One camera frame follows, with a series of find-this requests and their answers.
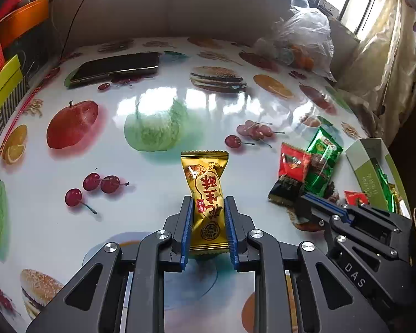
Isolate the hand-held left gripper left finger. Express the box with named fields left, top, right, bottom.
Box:
left=26, top=196, right=194, bottom=333

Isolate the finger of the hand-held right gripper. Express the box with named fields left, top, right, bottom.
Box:
left=303, top=192, right=413, bottom=234
left=295, top=196, right=400, bottom=260

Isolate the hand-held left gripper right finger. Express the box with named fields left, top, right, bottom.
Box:
left=224, top=196, right=390, bottom=333

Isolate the red black snack packet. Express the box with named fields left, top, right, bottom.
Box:
left=345, top=190, right=370, bottom=206
left=268, top=142, right=313, bottom=205

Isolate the small yellow candy packet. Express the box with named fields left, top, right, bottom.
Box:
left=180, top=150, right=230, bottom=257

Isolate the white cardboard box green inside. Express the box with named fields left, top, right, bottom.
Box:
left=345, top=138, right=411, bottom=216

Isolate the green snack packet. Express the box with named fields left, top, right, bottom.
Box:
left=374, top=165, right=401, bottom=214
left=303, top=127, right=344, bottom=198

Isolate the beige printed curtain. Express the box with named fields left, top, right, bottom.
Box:
left=333, top=0, right=416, bottom=143

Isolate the fruit print tablecloth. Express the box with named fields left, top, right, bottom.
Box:
left=0, top=35, right=413, bottom=333

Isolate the orange snack packet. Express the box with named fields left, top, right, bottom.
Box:
left=293, top=50, right=315, bottom=70

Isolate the round white cup lid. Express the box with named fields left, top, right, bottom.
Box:
left=277, top=47, right=297, bottom=65

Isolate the clear plastic bag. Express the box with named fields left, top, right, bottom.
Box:
left=253, top=0, right=335, bottom=80

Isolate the black smartphone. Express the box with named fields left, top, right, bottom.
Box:
left=69, top=52, right=160, bottom=87

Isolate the black white striped box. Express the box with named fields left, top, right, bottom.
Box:
left=0, top=76, right=30, bottom=146

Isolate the yellow box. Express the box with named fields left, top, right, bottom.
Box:
left=0, top=55, right=24, bottom=121

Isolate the orange box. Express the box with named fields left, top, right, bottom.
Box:
left=0, top=0, right=51, bottom=47

